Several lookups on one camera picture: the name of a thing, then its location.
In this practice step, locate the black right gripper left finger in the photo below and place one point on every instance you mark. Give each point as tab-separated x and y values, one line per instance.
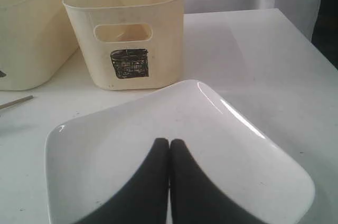
144	198

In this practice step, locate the cream bin triangle mark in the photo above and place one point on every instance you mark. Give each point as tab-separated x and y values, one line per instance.
36	40

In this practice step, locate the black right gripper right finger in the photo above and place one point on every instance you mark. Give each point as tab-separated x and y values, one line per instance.
194	198

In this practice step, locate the cream bin square mark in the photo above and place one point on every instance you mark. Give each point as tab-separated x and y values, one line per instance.
129	44

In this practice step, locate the white square ceramic plate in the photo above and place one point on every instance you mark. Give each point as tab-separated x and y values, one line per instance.
89	158

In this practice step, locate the wooden chopstick upper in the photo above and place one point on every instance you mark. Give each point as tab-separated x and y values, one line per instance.
15	102

